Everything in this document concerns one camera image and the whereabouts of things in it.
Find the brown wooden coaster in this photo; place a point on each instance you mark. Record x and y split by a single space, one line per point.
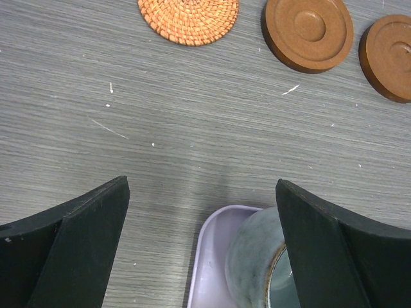
384 55
309 36

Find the grey-green ceramic mug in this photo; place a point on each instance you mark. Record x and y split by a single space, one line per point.
257 266

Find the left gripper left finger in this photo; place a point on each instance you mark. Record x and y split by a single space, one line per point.
63 256

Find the lavender plastic tray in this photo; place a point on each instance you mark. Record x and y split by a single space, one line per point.
208 286

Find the woven rattan coaster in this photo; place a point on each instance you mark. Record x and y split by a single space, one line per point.
190 22

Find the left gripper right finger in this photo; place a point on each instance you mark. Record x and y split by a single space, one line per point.
340 258

